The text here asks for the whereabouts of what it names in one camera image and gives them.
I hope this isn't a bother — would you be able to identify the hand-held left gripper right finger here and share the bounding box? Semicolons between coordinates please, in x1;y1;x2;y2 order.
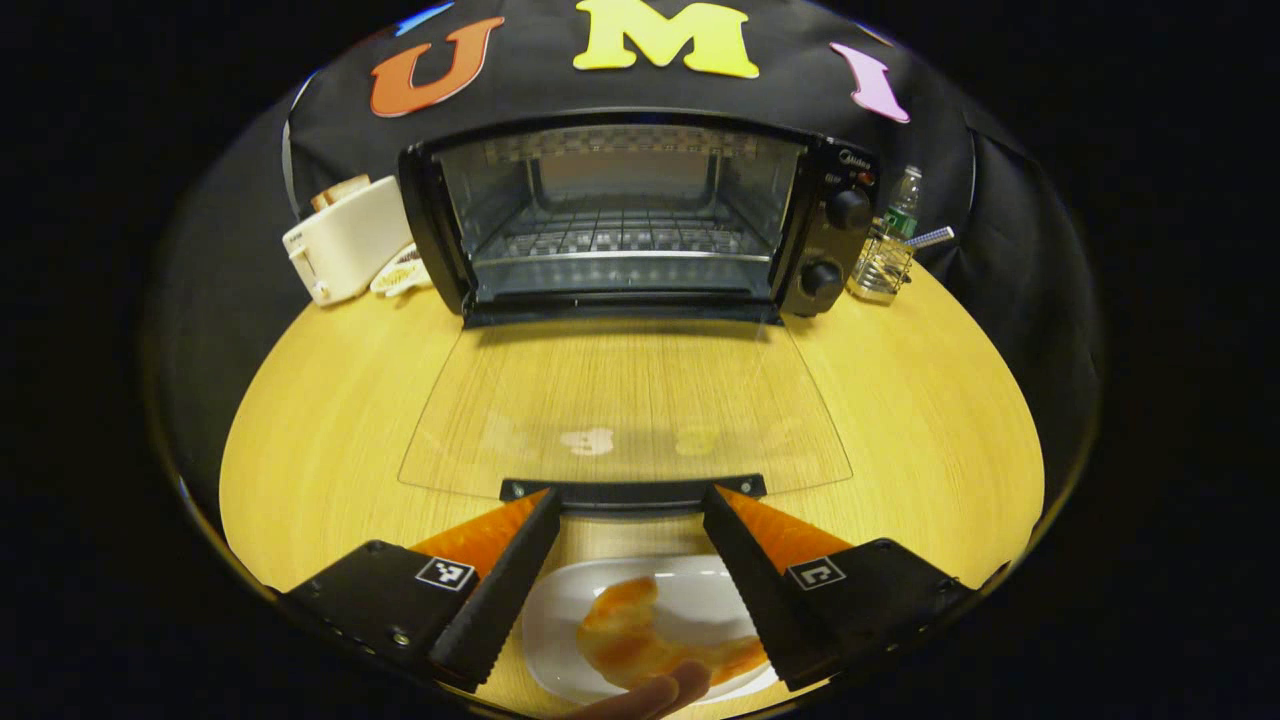
702;485;976;693

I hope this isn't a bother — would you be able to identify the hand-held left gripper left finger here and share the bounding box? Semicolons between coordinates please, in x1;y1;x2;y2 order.
280;488;563;693

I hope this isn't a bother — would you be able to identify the golden croissant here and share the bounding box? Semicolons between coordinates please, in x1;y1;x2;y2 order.
577;577;769;689

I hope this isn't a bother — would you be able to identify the black electric oven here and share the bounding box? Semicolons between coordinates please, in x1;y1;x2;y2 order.
398;108;881;513

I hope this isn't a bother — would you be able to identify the white plate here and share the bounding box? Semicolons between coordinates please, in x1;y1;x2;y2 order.
522;555;781;706

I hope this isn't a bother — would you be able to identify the white divided snack dish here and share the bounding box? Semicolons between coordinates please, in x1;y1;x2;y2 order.
370;245;433;299

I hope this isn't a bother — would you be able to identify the white toaster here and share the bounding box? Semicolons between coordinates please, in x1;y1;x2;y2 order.
282;178;416;307

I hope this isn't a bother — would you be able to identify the green plastic bottle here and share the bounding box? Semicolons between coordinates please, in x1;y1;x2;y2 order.
882;165;923;241

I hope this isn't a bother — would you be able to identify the black backdrop cloth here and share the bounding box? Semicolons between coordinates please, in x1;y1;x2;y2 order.
150;0;1101;521

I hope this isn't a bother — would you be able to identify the wire utensil holder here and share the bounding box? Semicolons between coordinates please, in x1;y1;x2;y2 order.
850;218;916;306

